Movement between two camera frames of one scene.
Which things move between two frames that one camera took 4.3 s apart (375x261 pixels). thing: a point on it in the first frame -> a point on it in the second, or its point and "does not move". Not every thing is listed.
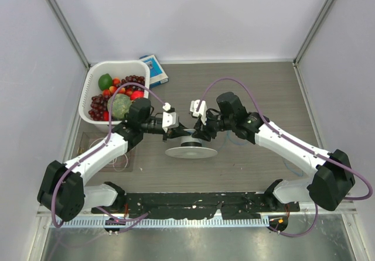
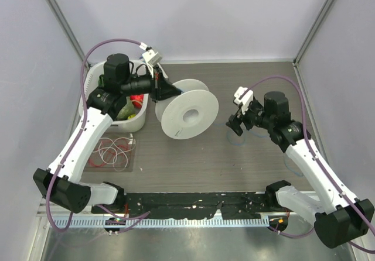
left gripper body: (169, 134) -> (156, 76)
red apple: (137, 94) does not move
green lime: (105, 81) does not move
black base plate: (200, 205) does not move
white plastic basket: (89, 86) does not move
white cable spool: (191, 147) -> (189, 113)
